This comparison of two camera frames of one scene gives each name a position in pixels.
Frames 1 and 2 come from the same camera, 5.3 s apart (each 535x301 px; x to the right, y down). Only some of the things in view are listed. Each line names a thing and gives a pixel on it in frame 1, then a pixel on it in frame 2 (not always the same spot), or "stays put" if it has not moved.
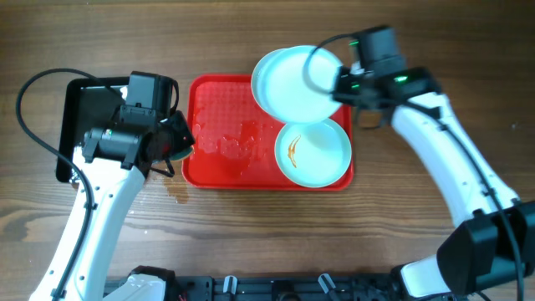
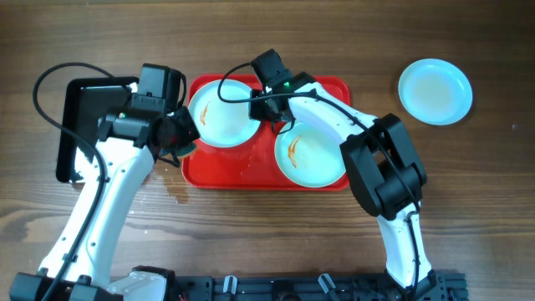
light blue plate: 284,91 → 435,91
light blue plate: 313,154 stays put
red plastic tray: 235,144 stays put
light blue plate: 258,87 → 220,124
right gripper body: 349,89 → 259,105
